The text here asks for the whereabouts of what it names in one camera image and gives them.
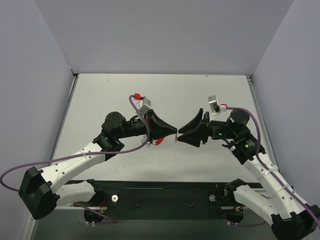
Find metal key holder red handle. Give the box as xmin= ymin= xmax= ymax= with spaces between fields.
xmin=141 ymin=135 xmax=165 ymax=146

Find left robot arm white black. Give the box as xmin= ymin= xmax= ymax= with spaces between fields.
xmin=18 ymin=109 xmax=178 ymax=220

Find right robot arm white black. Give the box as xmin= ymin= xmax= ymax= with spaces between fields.
xmin=177 ymin=105 xmax=320 ymax=240

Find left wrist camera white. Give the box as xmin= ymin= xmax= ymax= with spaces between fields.
xmin=136 ymin=97 xmax=152 ymax=115

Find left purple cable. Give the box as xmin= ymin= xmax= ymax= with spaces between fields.
xmin=0 ymin=92 xmax=152 ymax=225

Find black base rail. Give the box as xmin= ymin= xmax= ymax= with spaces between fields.
xmin=72 ymin=179 xmax=253 ymax=221

